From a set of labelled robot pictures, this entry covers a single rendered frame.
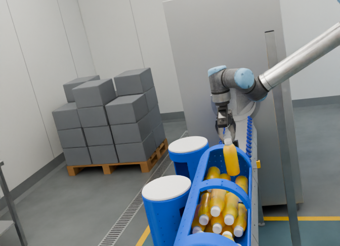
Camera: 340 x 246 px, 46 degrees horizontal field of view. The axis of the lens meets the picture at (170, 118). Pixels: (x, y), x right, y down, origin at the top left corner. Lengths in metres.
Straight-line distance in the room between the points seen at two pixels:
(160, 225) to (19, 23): 4.27
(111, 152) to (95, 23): 2.72
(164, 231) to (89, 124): 3.19
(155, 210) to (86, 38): 5.41
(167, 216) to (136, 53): 5.01
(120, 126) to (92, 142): 0.49
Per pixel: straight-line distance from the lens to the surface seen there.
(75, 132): 5.38
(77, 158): 5.54
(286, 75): 1.90
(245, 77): 1.83
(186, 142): 2.82
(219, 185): 1.72
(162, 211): 2.16
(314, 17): 6.32
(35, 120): 5.86
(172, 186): 2.23
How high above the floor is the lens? 2.00
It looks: 16 degrees down
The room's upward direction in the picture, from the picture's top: 12 degrees counter-clockwise
